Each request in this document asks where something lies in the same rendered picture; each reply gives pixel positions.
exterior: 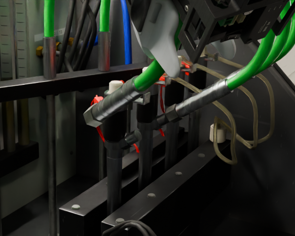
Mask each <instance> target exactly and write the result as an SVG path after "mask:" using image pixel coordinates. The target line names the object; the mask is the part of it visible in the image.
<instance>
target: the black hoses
mask: <svg viewBox="0 0 295 236"><path fill-rule="evenodd" d="M80 1H81V2H82V4H83V6H82V10H81V15H80V18H79V22H78V26H77V30H76V33H75V36H74V41H73V44H72V47H71V51H70V53H69V56H68V59H67V58H66V56H65V53H66V48H67V44H68V40H69V35H70V31H71V26H72V21H73V15H74V7H75V0H70V3H69V10H68V16H67V21H66V28H65V33H64V37H63V41H62V46H61V49H60V51H56V56H58V57H59V58H58V62H57V65H56V74H59V73H60V71H61V68H62V64H63V63H64V65H65V69H64V72H63V73H68V72H75V71H77V70H78V68H79V65H80V63H81V60H82V57H83V54H84V52H85V49H86V47H87V44H88V41H89V38H90V36H91V38H90V41H89V44H88V47H87V50H86V53H85V56H84V59H83V62H82V65H81V67H80V71H82V70H85V69H86V66H87V63H88V61H89V57H90V55H91V52H92V49H93V46H94V43H95V40H96V34H97V25H96V17H97V14H98V11H99V8H100V5H101V0H96V4H95V7H94V10H93V12H92V10H91V8H90V6H89V0H80ZM86 13H88V16H89V18H90V22H89V25H88V28H87V31H86V34H85V37H84V40H83V42H82V45H81V48H80V51H79V54H78V56H77V59H76V62H75V64H74V67H73V69H72V67H71V64H72V61H73V59H74V55H75V52H76V49H77V45H78V42H79V39H80V36H81V31H82V28H83V24H84V20H85V17H86Z"/></svg>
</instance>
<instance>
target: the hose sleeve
mask: <svg viewBox="0 0 295 236"><path fill-rule="evenodd" d="M138 76H139V75H137V76H135V77H133V78H132V79H130V80H128V81H127V82H126V83H124V84H123V85H121V87H119V88H118V89H116V90H115V91H113V92H112V93H111V94H109V95H108V96H107V97H105V98H103V99H102V100H100V101H99V102H98V103H97V104H96V105H94V106H93V108H92V113H93V116H94V117H95V118H96V119H97V120H100V121H104V120H106V119H107V118H109V117H111V116H112V115H114V114H116V113H117V112H118V111H119V110H121V109H122V108H124V107H126V106H127V105H128V104H130V103H131V102H134V101H135V100H136V99H138V98H140V97H141V96H142V95H143V94H145V93H146V92H147V91H148V89H147V90H145V91H139V90H137V88H136V87H135V84H134V80H135V79H136V78H137V77H138Z"/></svg>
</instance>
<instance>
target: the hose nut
mask: <svg viewBox="0 0 295 236"><path fill-rule="evenodd" d="M96 104H97V103H95V104H93V105H92V106H90V107H89V108H88V109H87V110H86V111H85V112H84V114H83V115H84V118H85V121H86V124H87V125H90V126H93V127H98V126H99V125H100V124H102V123H103V122H104V121H105V120H104V121H100V120H97V119H96V118H95V117H94V116H93V113H92V108H93V106H94V105H96Z"/></svg>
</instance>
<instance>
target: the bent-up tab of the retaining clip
mask: <svg viewBox="0 0 295 236"><path fill-rule="evenodd" d="M148 101H149V102H150V92H147V93H145V94H144V95H143V104H144V103H147V102H148Z"/></svg>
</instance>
